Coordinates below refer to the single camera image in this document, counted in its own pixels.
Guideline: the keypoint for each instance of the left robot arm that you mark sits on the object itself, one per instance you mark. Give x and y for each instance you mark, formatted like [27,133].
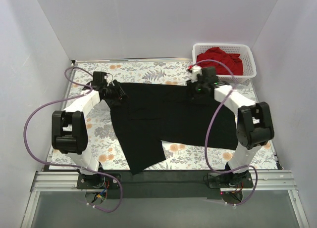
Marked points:
[69,131]

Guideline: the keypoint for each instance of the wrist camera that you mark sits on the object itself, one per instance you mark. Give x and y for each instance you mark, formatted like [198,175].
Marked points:
[195,72]
[109,78]

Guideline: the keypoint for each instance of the aluminium table frame rail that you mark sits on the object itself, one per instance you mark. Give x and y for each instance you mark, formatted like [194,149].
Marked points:
[166,199]

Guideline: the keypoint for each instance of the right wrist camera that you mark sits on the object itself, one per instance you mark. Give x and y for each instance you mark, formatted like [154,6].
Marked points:
[195,72]

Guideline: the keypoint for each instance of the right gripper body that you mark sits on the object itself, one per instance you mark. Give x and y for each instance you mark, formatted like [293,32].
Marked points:
[196,90]

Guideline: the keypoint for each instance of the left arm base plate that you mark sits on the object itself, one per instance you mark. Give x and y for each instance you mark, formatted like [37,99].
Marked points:
[111,181]

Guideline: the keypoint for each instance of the red t-shirt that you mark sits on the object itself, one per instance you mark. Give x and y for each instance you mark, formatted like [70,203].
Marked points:
[231,60]

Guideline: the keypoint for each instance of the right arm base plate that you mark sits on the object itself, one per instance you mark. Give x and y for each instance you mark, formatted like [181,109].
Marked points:
[230,180]

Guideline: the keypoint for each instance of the floral table mat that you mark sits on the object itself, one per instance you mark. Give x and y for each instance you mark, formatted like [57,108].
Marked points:
[104,144]

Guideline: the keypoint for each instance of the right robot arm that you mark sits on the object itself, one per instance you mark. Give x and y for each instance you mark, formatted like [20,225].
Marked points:
[254,127]

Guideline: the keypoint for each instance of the black t-shirt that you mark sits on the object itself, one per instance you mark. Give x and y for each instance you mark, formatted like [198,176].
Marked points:
[155,113]

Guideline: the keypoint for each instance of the white plastic basket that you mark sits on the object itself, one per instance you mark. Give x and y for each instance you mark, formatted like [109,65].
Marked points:
[248,63]

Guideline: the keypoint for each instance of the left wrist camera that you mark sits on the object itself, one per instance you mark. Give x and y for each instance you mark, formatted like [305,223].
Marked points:
[109,78]

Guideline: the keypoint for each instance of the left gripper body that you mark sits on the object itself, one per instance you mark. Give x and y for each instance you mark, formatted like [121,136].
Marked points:
[115,91]

